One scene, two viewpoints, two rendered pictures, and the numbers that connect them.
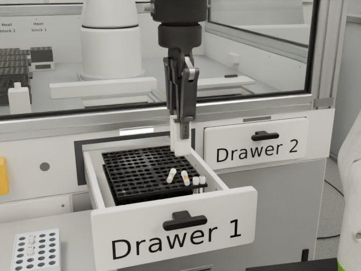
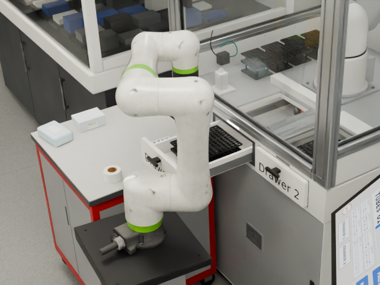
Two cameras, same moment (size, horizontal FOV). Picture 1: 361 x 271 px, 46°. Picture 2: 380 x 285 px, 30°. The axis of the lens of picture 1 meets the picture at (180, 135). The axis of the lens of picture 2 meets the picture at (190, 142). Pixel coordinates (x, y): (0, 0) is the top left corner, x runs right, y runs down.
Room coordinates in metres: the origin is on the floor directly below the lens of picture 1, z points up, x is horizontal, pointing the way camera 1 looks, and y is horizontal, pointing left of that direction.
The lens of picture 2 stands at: (0.26, -2.20, 2.37)
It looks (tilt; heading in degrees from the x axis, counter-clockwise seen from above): 32 degrees down; 77
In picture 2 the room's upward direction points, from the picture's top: 3 degrees counter-clockwise
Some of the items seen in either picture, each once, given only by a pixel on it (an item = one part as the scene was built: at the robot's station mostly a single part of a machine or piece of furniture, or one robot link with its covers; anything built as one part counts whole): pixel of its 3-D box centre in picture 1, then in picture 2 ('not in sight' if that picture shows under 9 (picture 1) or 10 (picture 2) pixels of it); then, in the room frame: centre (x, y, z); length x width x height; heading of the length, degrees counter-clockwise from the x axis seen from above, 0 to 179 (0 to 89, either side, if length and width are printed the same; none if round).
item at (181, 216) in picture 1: (182, 219); (155, 160); (0.61, 0.00, 0.91); 0.07 x 0.04 x 0.01; 108
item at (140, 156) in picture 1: (150, 180); (206, 149); (0.83, 0.06, 0.87); 0.22 x 0.18 x 0.06; 18
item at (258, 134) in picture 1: (262, 135); (274, 171); (1.01, -0.21, 0.91); 0.07 x 0.04 x 0.01; 108
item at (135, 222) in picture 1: (178, 227); (162, 165); (0.64, 0.00, 0.87); 0.29 x 0.02 x 0.11; 108
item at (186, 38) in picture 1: (179, 50); not in sight; (0.75, 0.00, 1.16); 0.08 x 0.07 x 0.09; 18
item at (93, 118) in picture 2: not in sight; (88, 120); (0.42, 0.59, 0.79); 0.13 x 0.09 x 0.05; 17
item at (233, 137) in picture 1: (257, 143); (280, 176); (1.04, -0.20, 0.87); 0.29 x 0.02 x 0.11; 108
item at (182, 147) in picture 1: (182, 137); not in sight; (0.73, 0.00, 1.00); 0.03 x 0.01 x 0.07; 108
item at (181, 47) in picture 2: not in sight; (182, 50); (0.74, 0.00, 1.33); 0.13 x 0.11 x 0.14; 165
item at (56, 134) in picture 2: not in sight; (55, 133); (0.27, 0.53, 0.78); 0.15 x 0.10 x 0.04; 118
